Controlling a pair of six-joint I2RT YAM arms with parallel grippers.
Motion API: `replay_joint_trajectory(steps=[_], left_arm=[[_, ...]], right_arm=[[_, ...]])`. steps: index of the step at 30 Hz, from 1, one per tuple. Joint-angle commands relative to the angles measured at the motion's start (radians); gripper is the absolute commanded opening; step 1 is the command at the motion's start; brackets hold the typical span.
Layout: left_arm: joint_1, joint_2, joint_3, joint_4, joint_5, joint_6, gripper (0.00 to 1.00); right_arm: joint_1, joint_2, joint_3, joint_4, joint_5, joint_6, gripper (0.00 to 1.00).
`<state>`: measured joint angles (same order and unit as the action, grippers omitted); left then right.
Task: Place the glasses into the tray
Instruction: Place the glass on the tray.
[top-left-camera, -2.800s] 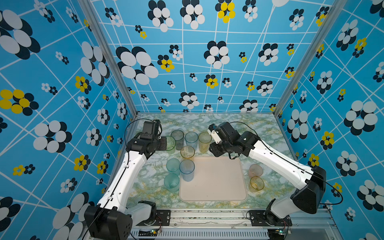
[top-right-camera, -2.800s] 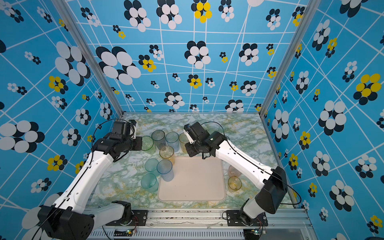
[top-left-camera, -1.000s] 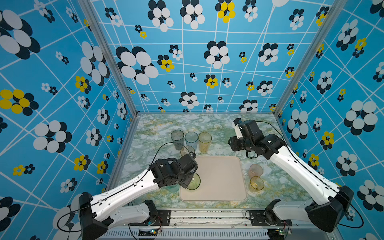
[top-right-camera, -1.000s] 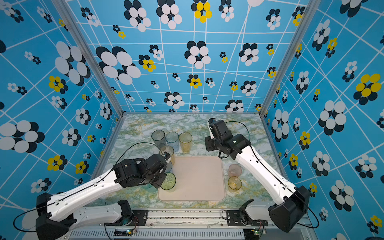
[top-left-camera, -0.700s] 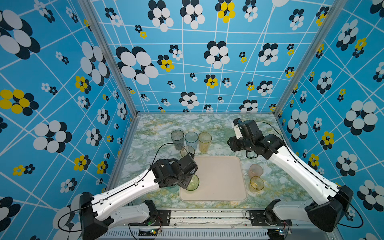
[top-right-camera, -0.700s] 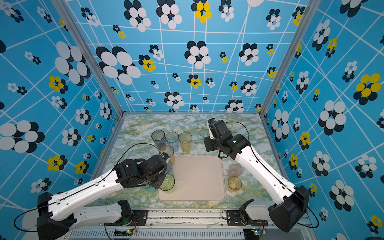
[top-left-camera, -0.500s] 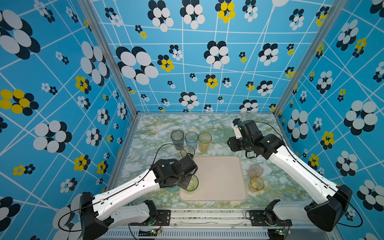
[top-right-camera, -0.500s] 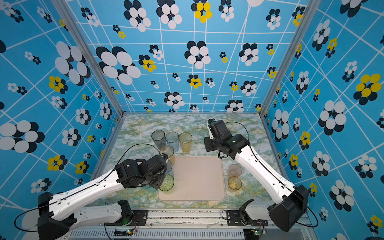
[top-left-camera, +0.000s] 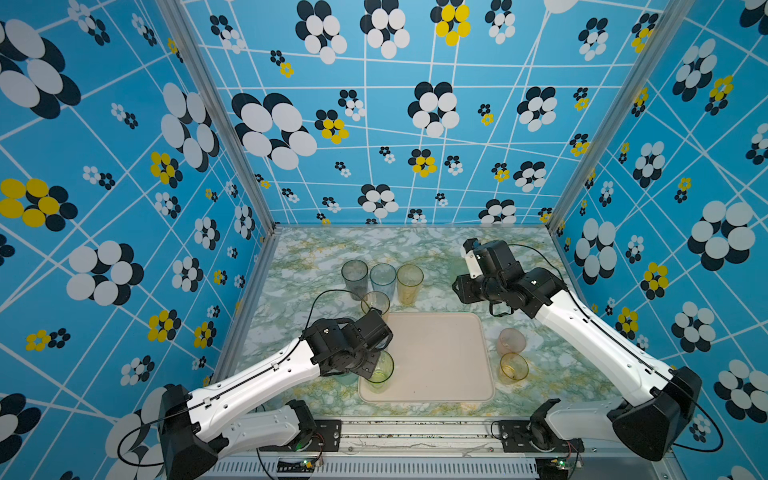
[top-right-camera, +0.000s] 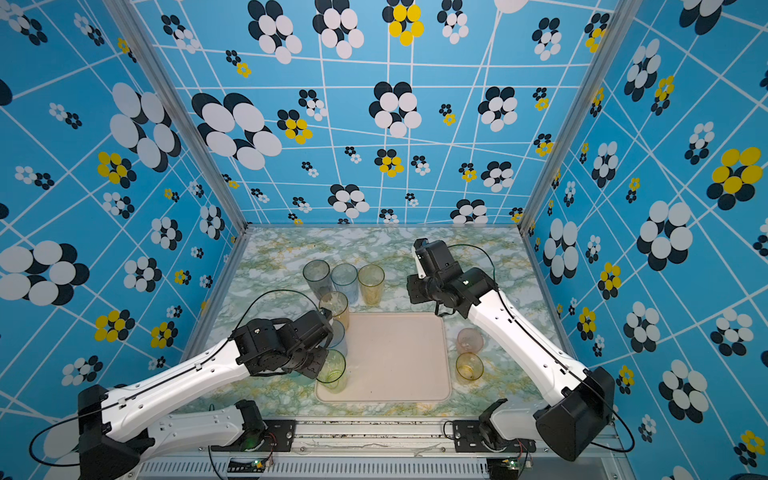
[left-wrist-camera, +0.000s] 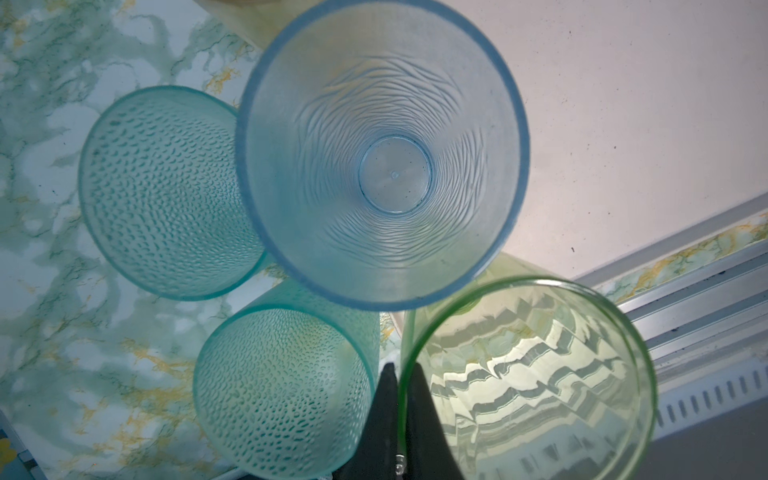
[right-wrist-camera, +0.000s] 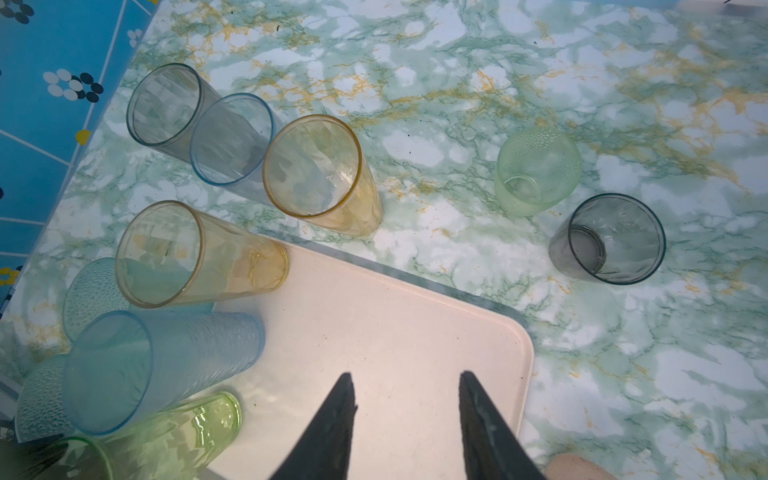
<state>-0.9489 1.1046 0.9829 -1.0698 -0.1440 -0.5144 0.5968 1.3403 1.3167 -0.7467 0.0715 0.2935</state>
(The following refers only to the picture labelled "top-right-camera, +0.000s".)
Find textured blue glass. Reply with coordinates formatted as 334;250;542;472
329;319;348;356

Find tall amber glass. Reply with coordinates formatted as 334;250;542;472
319;291;350;329

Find tall green glass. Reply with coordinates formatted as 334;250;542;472
316;349;347;393

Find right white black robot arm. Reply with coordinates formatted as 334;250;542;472
407;238;615;461

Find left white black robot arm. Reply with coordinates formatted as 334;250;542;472
77;308;333;479

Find cream plastic tray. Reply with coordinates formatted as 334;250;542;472
316;312;452;404

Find small pink glass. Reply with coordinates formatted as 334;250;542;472
455;328;485;355

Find tall grey glass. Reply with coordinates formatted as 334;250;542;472
302;259;334;300

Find tall pale blue glass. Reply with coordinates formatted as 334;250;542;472
331;263;359;304

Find tall yellow glass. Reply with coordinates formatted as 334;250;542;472
358;264;385;306

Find small amber glass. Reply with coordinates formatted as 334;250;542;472
455;352;485;384

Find left green circuit board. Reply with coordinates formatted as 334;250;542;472
227;458;274;474

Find green circuit board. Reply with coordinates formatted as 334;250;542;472
486;458;525;479
227;458;274;474

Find right green circuit board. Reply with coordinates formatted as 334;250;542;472
486;458;525;479

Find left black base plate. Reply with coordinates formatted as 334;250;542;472
239;419;297;453

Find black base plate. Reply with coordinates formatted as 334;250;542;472
239;419;297;453
449;420;537;454

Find aluminium front rail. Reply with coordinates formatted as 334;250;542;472
127;417;635;479

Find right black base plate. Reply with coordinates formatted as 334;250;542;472
449;420;537;454

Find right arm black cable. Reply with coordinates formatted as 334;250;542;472
446;242;637;455

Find right aluminium corner post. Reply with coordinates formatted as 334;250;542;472
519;0;642;234

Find aluminium corner post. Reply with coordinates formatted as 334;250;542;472
519;0;642;234
104;1;248;235

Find left aluminium corner post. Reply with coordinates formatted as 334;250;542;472
104;1;248;235

